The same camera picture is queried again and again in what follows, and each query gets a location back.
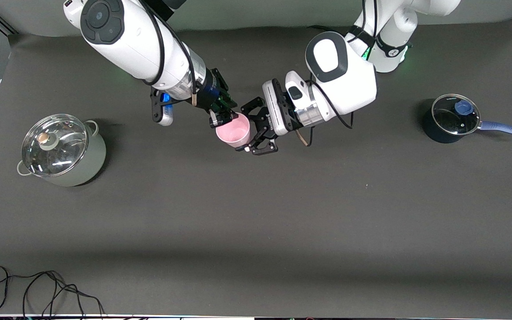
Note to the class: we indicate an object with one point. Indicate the pink plastic cup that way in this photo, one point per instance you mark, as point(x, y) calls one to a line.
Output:
point(234, 133)

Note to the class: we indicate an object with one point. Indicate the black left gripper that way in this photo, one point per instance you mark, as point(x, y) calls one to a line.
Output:
point(280, 116)

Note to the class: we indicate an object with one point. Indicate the dark blue saucepan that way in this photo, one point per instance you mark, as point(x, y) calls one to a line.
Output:
point(431, 133)

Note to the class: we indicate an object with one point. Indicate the glass lid with blue knob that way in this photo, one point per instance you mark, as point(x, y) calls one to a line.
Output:
point(449, 122)

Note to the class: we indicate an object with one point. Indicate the glass pot lid, beige knob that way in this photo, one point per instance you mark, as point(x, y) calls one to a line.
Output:
point(60, 153)

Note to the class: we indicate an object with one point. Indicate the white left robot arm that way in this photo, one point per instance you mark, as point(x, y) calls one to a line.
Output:
point(349, 84)

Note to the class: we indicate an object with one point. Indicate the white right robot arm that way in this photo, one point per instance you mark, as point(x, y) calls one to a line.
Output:
point(136, 40)

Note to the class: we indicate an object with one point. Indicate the dark grey table cloth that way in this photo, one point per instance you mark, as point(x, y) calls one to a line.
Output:
point(256, 222)

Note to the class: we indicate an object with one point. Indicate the pale green cooking pot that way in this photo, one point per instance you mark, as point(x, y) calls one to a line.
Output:
point(91, 164)

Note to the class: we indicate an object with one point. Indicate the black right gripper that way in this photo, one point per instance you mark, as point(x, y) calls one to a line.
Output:
point(215, 92)

